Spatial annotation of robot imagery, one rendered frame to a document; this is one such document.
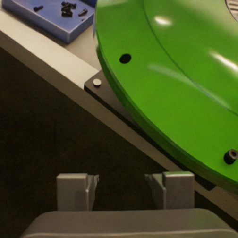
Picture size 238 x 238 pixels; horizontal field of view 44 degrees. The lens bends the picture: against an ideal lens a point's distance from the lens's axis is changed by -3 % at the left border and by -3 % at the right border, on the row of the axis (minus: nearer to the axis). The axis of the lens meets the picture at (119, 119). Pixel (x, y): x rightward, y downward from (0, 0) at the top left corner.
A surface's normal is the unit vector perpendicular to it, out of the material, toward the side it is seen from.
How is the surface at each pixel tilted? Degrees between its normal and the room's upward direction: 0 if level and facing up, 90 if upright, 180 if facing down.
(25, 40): 0
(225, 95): 21
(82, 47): 0
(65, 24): 0
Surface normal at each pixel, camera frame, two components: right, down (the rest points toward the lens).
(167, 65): -0.15, -0.33
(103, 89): 0.19, -0.52
